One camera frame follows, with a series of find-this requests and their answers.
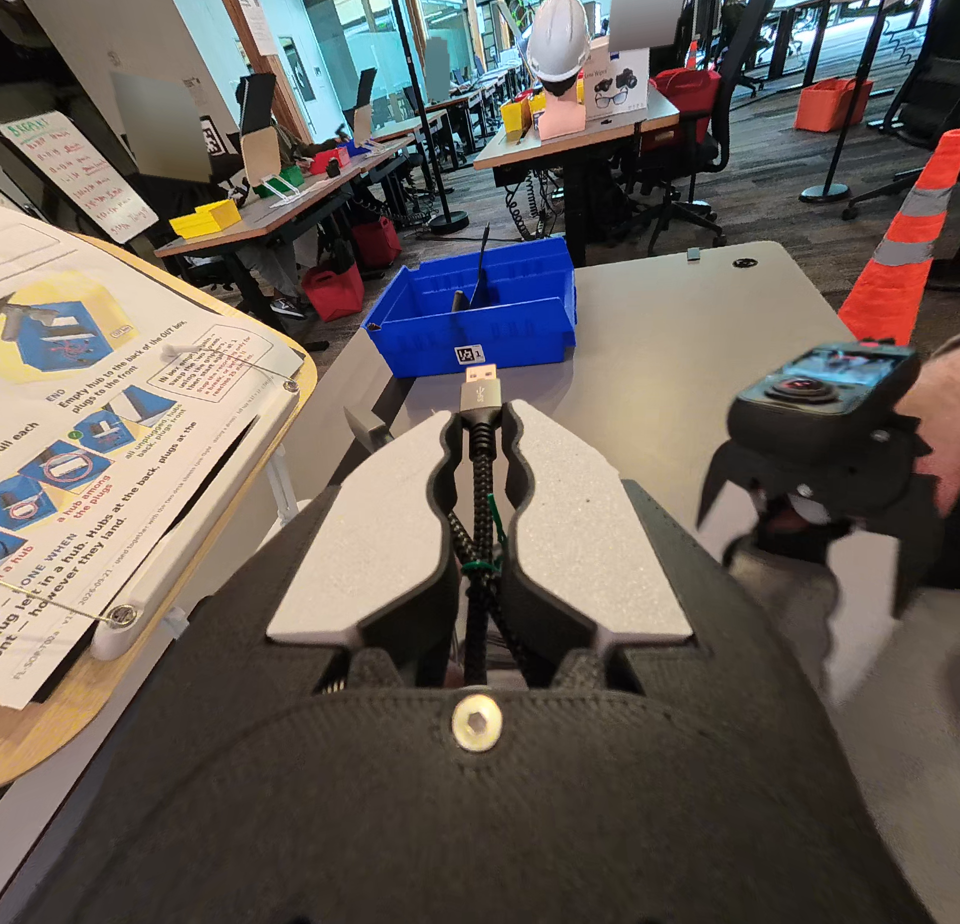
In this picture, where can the blue plastic bin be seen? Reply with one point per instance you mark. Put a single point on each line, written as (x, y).
(480, 317)

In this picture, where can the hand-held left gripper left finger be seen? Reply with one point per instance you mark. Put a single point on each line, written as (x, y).
(368, 542)

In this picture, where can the person's right hand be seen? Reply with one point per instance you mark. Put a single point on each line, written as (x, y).
(938, 429)

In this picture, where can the wooden work desk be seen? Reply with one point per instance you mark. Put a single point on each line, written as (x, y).
(578, 137)
(285, 204)

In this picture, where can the white hard hat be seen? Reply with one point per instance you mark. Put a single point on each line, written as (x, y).
(557, 36)

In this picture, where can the handwritten white poster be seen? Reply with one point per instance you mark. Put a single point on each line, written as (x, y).
(75, 174)

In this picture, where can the yellow plastic bin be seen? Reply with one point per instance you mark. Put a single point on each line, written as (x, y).
(207, 219)

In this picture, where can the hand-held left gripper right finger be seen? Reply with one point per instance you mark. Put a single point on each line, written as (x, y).
(593, 542)

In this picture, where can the green plastic bin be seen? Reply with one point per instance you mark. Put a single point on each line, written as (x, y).
(282, 186)

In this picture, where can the mannequin head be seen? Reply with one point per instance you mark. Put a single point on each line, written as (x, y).
(560, 111)

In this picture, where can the orange traffic cone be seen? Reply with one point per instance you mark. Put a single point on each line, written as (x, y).
(908, 249)

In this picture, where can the orange plastic bin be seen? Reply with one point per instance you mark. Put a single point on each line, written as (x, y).
(833, 107)

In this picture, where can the printed instruction sheet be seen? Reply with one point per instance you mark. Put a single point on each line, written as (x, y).
(90, 444)

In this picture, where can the white printed box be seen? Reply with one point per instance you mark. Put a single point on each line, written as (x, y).
(615, 84)

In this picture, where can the red plastic bin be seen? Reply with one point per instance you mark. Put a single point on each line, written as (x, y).
(378, 245)
(333, 294)

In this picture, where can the green twist tie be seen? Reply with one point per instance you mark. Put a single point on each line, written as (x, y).
(488, 542)

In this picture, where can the black office chair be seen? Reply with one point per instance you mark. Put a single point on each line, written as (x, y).
(705, 114)

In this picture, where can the instruction sheet on stand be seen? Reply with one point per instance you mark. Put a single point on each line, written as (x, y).
(45, 729)

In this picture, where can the white document stand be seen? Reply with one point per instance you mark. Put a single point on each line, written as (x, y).
(195, 549)

